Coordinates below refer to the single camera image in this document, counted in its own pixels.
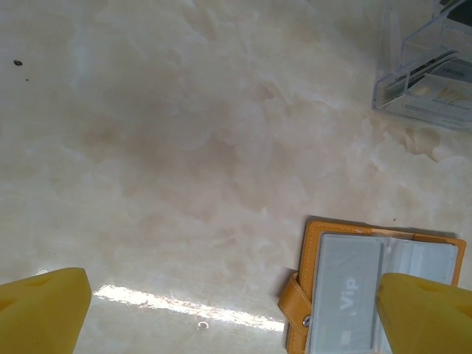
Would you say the clear acrylic card box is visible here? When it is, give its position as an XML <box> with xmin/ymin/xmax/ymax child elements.
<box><xmin>371</xmin><ymin>0</ymin><xmax>472</xmax><ymax>131</ymax></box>

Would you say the black card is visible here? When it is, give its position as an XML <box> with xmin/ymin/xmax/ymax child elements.
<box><xmin>440</xmin><ymin>0</ymin><xmax>472</xmax><ymax>25</ymax></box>

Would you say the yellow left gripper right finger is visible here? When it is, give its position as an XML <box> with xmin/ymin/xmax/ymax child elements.
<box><xmin>375</xmin><ymin>271</ymin><xmax>472</xmax><ymax>354</ymax></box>

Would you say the white VIP card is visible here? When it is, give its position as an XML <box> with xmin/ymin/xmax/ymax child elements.
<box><xmin>403</xmin><ymin>55</ymin><xmax>472</xmax><ymax>111</ymax></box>

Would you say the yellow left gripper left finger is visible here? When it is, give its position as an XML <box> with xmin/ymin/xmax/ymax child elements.
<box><xmin>0</xmin><ymin>267</ymin><xmax>92</xmax><ymax>354</ymax></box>

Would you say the grey VIP card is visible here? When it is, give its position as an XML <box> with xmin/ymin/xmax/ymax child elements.
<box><xmin>308</xmin><ymin>232</ymin><xmax>386</xmax><ymax>354</ymax></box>

